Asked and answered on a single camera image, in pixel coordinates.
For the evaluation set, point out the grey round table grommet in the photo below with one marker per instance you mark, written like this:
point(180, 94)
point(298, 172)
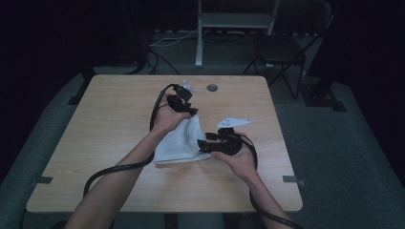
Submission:
point(212, 87)

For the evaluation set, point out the white printed t-shirt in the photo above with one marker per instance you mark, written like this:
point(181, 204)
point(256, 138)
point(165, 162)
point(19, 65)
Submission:
point(178, 143)

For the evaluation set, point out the black stand base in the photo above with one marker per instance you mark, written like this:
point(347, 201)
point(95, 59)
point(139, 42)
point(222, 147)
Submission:
point(323, 98)

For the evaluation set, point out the grey metal stand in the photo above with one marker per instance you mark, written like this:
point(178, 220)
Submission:
point(199, 47)

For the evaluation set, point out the grey floor bracket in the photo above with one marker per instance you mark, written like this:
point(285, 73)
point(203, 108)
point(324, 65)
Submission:
point(291, 179)

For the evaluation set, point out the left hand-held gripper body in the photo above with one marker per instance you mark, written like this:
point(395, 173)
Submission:
point(180, 101)

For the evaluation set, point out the person's left hand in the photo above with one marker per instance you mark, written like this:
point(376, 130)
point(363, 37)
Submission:
point(165, 119)

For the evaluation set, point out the person's right hand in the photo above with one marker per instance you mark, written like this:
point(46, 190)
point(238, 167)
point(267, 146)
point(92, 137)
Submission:
point(242, 163)

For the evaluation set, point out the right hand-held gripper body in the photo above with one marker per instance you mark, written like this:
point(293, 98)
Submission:
point(227, 144)

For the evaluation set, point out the black folding chair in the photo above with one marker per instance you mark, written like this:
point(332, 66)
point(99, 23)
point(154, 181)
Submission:
point(280, 47)

